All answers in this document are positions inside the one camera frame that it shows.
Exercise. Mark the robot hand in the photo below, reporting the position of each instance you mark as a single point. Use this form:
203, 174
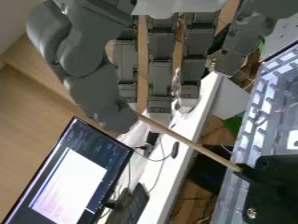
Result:
87, 53

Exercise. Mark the thin wooden stick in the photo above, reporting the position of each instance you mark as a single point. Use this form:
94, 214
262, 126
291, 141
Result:
190, 142

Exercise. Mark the white desk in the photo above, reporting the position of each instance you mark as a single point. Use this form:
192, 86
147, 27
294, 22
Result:
194, 113

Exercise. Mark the black computer mouse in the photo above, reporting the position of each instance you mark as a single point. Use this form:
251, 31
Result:
174, 150

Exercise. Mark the computer monitor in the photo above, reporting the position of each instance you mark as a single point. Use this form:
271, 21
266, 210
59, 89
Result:
66, 180

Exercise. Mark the clear box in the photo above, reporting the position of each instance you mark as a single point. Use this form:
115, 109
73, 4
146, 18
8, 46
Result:
274, 116

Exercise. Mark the black keyboard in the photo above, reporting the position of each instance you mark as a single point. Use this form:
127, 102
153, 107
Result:
133, 206

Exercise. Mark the black plate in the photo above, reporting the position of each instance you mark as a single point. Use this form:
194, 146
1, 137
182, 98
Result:
274, 193

